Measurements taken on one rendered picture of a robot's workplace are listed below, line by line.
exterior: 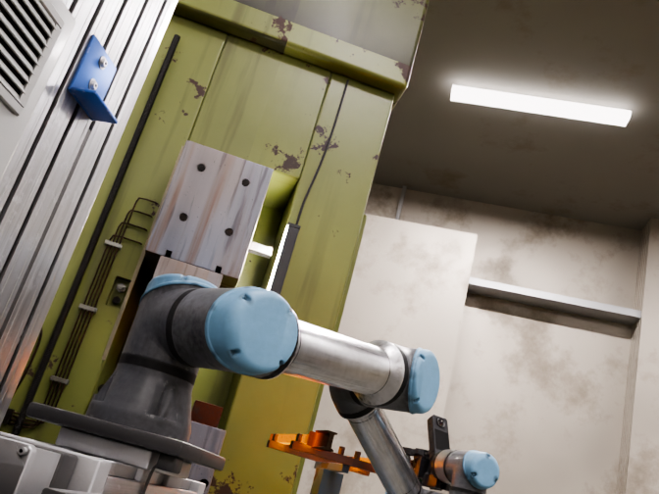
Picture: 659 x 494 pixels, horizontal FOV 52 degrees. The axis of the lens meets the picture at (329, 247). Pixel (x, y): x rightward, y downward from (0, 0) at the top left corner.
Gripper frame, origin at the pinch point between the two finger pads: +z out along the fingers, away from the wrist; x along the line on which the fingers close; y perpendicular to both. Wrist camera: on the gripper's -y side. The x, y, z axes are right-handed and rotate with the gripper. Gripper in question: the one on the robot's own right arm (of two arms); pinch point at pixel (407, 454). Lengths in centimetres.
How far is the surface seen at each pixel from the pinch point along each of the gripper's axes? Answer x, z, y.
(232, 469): -28, 54, 14
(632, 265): 330, 280, -244
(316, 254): -22, 53, -61
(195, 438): -46, 37, 9
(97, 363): -77, 62, -5
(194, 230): -64, 46, -51
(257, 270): -32, 89, -60
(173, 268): -67, 46, -38
